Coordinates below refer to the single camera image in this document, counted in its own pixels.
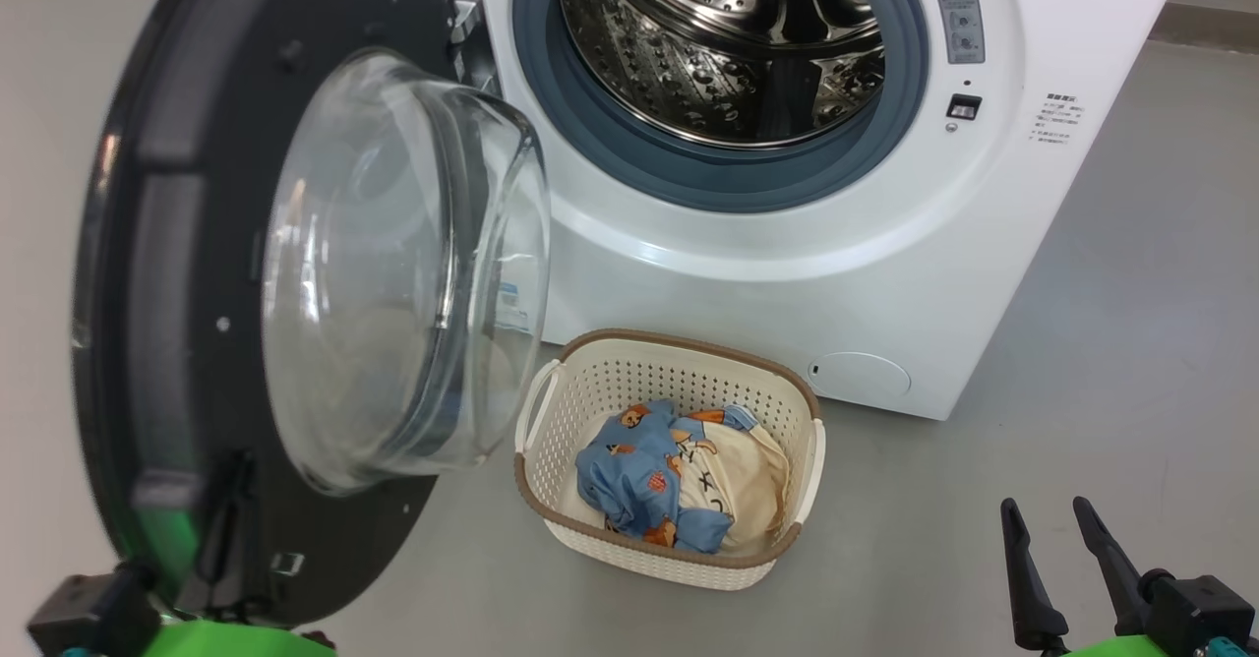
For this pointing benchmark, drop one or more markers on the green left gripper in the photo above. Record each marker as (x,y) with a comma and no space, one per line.
(236,643)

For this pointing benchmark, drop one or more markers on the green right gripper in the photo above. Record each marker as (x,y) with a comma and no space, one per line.
(1131,647)

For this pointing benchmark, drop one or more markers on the black round washer door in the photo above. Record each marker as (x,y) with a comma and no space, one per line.
(177,244)

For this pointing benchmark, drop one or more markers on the cream and blue printed garment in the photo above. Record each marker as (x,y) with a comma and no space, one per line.
(738,480)

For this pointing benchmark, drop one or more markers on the blue bear-print garment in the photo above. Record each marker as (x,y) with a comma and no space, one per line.
(629,480)

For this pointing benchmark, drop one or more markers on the white front-load washing machine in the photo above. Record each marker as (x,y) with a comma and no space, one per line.
(787,313)

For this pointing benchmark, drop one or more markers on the black door lock slot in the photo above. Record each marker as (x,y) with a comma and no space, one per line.
(964,107)

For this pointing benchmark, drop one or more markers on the grey rubber door gasket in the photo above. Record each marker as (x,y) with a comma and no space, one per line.
(610,136)

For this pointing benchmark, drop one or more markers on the metal door hinge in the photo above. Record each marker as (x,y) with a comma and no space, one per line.
(467,18)

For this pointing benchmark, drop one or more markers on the round white filter cover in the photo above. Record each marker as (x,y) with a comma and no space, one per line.
(861,376)

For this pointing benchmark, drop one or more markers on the blue energy label sticker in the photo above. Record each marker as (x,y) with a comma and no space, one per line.
(509,305)

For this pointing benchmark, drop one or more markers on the cream perforated laundry basket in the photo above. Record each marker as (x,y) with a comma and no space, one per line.
(649,372)

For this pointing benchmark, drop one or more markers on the small black text decal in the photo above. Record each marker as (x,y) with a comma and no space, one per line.
(1054,118)

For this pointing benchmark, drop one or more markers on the grey warning sticker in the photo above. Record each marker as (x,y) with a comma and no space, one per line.
(958,14)

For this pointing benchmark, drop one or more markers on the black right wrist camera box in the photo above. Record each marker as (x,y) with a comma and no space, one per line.
(1200,613)

